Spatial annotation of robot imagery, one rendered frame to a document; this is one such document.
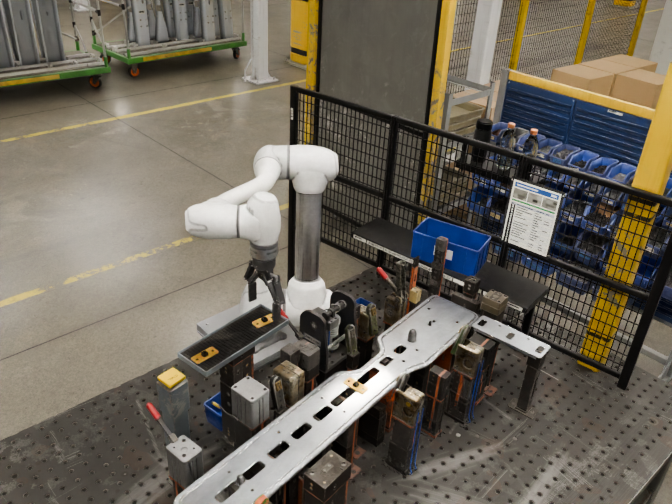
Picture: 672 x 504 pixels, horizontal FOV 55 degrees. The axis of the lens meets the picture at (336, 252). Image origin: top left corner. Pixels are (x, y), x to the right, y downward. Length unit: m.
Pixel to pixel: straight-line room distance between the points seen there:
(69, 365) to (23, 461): 1.52
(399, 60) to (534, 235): 1.88
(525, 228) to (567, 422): 0.79
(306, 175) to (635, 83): 4.40
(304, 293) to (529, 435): 1.02
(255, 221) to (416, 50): 2.46
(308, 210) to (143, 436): 1.03
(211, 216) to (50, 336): 2.43
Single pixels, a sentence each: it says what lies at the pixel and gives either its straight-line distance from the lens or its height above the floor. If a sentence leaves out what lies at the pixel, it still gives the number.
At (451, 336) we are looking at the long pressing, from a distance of 2.50.
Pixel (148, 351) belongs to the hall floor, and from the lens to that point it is 4.00.
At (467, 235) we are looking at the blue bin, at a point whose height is 1.13.
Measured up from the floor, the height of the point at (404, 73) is 1.40.
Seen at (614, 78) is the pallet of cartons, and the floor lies 1.00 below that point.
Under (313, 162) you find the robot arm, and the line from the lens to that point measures 2.47.
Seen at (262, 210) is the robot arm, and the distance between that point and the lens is 1.95.
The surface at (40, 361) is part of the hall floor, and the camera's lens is 4.10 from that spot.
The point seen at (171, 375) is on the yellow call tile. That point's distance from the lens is 2.04.
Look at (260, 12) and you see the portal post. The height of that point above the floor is 0.89.
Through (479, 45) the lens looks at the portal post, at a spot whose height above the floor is 1.17.
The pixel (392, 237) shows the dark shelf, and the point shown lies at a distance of 3.03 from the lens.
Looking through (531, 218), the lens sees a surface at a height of 1.30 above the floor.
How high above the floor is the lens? 2.49
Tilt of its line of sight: 31 degrees down
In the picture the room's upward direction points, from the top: 3 degrees clockwise
